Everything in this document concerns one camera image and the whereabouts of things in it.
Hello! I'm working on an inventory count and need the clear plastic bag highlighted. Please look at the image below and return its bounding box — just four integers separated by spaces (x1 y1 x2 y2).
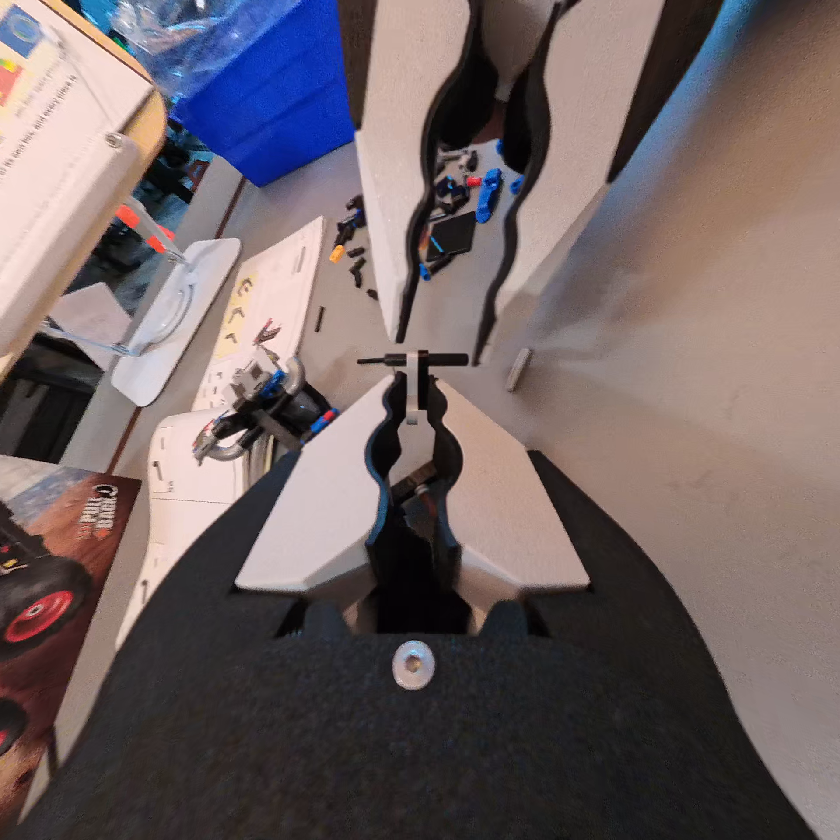
108 0 309 99

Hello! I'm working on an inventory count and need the thin black toy axle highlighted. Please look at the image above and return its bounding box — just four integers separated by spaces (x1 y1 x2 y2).
356 352 470 368

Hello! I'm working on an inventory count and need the blue plastic bin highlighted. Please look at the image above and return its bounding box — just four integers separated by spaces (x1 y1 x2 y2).
174 0 355 188

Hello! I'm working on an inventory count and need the building instruction booklet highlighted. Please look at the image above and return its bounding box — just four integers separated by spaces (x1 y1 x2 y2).
115 215 327 647

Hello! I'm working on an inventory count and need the dark grey toy panel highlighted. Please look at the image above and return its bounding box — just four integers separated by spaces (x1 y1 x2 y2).
425 211 476 261

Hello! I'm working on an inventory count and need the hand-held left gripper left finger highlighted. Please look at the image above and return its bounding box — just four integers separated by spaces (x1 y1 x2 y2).
234 374 404 635

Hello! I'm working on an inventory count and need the monster truck toy set box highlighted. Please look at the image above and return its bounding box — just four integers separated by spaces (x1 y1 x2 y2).
0 455 142 821

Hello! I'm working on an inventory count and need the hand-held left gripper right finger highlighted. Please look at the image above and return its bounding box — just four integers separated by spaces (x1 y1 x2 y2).
428 379 591 635

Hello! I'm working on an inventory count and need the pile of small toy pins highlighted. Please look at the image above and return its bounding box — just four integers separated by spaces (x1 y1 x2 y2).
328 138 526 303

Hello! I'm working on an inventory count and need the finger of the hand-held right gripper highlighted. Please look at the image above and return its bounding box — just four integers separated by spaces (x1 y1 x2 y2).
354 0 478 344
472 0 669 366

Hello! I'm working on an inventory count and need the toy chassis with grey motor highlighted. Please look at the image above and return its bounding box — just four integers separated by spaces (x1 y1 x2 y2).
193 348 341 463

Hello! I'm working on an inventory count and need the light grey L-shaped toy beam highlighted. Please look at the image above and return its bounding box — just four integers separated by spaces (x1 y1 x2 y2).
403 351 429 426

